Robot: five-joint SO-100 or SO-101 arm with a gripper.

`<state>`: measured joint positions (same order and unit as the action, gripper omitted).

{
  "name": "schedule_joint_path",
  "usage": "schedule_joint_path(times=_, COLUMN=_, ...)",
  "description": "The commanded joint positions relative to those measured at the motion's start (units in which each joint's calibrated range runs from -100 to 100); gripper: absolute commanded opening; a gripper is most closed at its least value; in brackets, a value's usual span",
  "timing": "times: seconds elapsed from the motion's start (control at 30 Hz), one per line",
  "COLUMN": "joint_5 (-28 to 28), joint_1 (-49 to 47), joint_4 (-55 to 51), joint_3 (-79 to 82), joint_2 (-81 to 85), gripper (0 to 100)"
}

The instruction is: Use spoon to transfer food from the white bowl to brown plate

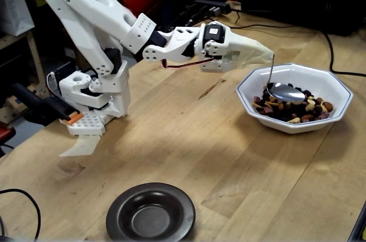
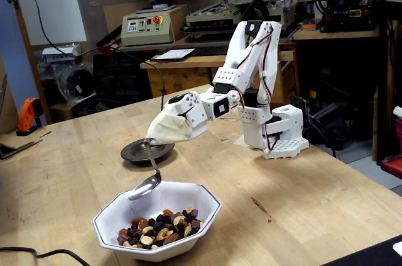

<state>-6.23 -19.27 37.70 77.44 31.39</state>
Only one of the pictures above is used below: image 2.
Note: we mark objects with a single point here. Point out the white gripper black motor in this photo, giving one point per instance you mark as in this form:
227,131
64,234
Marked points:
188,109

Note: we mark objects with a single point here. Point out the bent metal spoon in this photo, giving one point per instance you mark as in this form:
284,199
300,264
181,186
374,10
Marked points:
144,189

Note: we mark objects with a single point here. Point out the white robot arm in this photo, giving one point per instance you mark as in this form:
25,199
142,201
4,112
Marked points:
251,58

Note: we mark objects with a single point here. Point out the dark brown round plate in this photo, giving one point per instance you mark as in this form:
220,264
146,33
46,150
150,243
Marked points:
135,152

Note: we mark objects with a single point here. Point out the white octagonal bowl blue rim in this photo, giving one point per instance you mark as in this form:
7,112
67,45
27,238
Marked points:
188,193

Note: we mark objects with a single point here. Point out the beige masking tape wrap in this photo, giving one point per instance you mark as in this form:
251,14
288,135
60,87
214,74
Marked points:
169,127

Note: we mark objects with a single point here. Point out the wooden desk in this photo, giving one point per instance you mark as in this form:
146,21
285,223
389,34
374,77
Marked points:
176,77

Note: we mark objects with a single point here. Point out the beige tape piece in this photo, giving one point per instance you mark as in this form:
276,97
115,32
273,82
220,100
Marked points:
238,142

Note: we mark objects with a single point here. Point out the white paper sheet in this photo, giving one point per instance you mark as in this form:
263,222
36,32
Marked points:
176,53

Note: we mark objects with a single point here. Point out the black keyboard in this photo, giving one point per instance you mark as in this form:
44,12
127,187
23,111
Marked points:
207,50

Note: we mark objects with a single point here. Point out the black plastic crate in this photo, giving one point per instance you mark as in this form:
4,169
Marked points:
119,74

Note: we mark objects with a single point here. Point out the beige machine controller box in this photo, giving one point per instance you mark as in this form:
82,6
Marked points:
147,35

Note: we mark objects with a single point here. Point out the red clamp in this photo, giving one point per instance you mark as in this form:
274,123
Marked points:
105,50

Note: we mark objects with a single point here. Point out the clear plastic bag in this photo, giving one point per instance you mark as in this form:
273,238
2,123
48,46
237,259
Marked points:
78,80

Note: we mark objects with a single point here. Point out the nut and raisin mix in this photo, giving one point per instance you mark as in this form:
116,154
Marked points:
157,228

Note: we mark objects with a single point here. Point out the green controller circuit board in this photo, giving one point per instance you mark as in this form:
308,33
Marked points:
298,102

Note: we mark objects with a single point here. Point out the white small box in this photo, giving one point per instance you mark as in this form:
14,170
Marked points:
59,53

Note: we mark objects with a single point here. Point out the orange hand tool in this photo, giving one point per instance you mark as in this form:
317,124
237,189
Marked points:
28,112

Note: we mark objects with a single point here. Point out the cardboard sheet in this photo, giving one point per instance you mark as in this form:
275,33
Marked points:
19,141

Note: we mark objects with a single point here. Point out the wooden workbench top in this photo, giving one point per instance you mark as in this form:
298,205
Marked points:
329,35

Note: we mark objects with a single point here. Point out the white board panel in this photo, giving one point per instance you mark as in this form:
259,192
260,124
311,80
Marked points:
53,2

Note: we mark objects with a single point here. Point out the red cushioned wooden chair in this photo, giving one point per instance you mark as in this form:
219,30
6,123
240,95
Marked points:
394,167

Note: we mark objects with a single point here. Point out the black flat object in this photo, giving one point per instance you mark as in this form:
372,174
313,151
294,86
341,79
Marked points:
377,256

